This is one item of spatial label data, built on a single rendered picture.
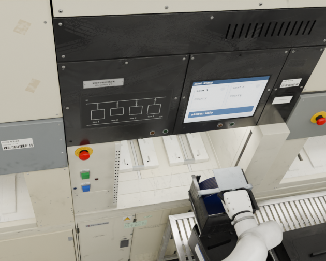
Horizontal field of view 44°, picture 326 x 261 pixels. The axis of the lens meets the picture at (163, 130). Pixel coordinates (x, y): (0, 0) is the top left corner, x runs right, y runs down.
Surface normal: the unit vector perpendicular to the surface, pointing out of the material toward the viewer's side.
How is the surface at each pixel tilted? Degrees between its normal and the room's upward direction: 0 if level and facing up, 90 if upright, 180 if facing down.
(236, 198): 4
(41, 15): 90
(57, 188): 90
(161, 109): 90
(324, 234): 0
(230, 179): 1
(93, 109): 90
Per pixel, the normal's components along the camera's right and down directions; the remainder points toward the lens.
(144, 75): 0.22, 0.77
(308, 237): 0.11, -0.63
